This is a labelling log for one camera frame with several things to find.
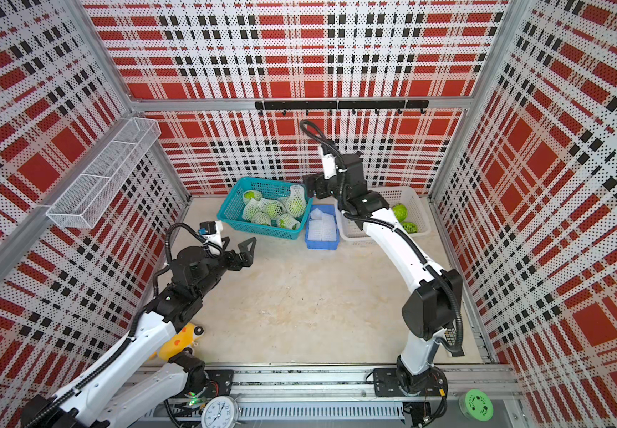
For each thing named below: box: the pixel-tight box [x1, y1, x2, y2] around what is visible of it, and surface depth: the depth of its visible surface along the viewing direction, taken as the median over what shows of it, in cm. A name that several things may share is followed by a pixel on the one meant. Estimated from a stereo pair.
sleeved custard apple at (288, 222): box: [276, 213, 302, 231], surface depth 105 cm
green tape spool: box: [458, 388, 494, 422], surface depth 68 cm
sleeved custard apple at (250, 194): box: [242, 189, 263, 206], surface depth 114 cm
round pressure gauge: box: [201, 395, 239, 428], surface depth 68 cm
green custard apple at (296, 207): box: [287, 198, 306, 217], surface depth 104 cm
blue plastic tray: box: [304, 204, 341, 250], surface depth 104 cm
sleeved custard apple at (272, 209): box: [258, 197, 287, 220], surface depth 110 cm
